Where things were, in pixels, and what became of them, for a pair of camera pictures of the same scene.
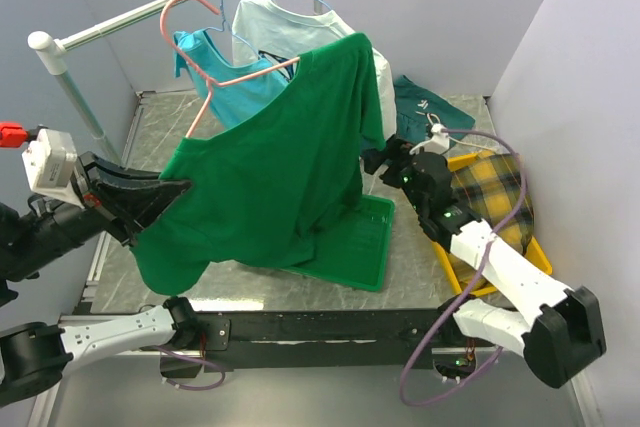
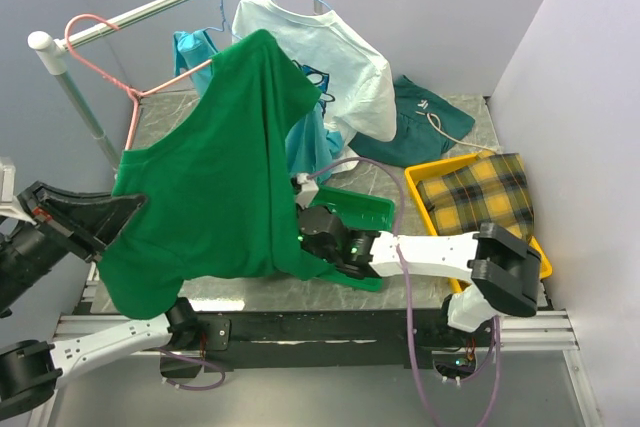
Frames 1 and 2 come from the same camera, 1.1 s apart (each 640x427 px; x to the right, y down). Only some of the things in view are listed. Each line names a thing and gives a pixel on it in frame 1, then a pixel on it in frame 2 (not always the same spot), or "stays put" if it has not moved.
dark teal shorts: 420,112 stays put
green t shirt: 271,183 to 213,173
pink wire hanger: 210,81 to 135,93
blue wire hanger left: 224,21 stays put
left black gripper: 98,181 to 81,220
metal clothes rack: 52,53 stays put
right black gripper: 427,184 to 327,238
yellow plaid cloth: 494,188 stays put
